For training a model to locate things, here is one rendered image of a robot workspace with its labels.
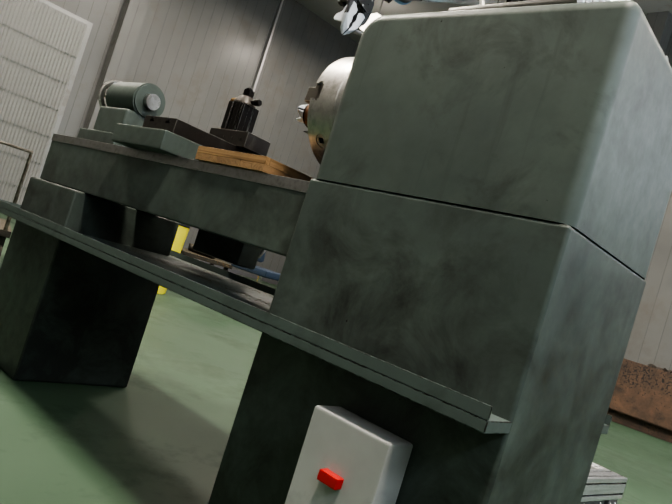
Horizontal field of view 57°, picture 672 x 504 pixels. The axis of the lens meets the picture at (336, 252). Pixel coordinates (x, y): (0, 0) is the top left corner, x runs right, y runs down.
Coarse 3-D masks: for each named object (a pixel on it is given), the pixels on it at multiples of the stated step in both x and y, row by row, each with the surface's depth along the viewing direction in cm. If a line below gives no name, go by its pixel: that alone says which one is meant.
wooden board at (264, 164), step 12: (204, 156) 172; (216, 156) 168; (228, 156) 165; (240, 156) 162; (252, 156) 159; (264, 156) 156; (252, 168) 158; (264, 168) 155; (276, 168) 158; (288, 168) 161
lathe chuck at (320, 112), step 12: (348, 60) 154; (324, 72) 154; (336, 72) 151; (348, 72) 149; (324, 84) 151; (336, 84) 149; (324, 96) 150; (336, 96) 147; (312, 108) 152; (324, 108) 149; (312, 120) 152; (324, 120) 150; (312, 132) 154; (324, 132) 151; (312, 144) 156
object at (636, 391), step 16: (624, 368) 692; (640, 368) 684; (656, 368) 676; (624, 384) 689; (640, 384) 681; (656, 384) 673; (624, 400) 686; (640, 400) 678; (656, 400) 670; (624, 416) 692; (640, 416) 675; (656, 416) 667; (656, 432) 673
